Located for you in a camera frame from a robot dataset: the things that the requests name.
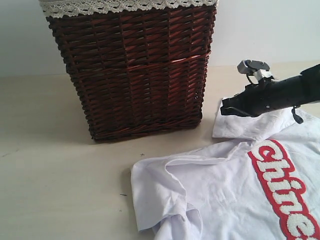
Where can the white t-shirt red lettering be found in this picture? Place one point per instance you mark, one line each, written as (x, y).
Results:
(261, 183)

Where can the beige lace basket liner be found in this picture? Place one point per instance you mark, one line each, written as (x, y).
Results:
(72, 8)

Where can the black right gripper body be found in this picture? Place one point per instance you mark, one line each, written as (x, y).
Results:
(274, 95)

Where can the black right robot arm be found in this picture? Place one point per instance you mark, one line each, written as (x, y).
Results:
(305, 89)

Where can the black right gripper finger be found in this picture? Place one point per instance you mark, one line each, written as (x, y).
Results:
(232, 106)

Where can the dark brown wicker basket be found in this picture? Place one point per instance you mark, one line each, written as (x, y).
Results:
(138, 73)

